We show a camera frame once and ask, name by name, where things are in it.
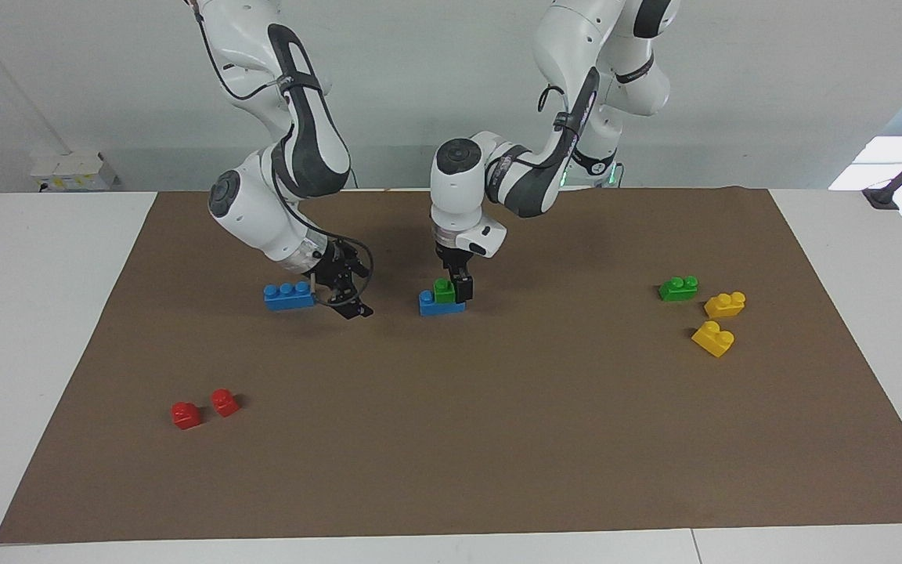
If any white wall box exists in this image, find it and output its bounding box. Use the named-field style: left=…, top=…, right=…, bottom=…
left=28, top=149, right=120, bottom=193

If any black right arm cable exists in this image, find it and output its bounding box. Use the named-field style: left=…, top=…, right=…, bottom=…
left=185, top=0, right=375, bottom=308

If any blue three-stud toy block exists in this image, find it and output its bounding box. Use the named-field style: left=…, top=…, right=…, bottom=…
left=263, top=280, right=317, bottom=312
left=418, top=290, right=467, bottom=317

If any yellow two-stud toy block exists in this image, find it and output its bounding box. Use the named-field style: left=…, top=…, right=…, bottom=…
left=691, top=320, right=736, bottom=359
left=704, top=291, right=747, bottom=319

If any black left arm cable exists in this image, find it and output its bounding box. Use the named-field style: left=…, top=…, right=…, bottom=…
left=539, top=83, right=579, bottom=131

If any brown paper table mat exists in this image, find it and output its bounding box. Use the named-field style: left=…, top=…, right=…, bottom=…
left=0, top=186, right=902, bottom=545

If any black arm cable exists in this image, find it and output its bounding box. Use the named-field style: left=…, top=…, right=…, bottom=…
left=185, top=0, right=375, bottom=308
left=539, top=83, right=579, bottom=131

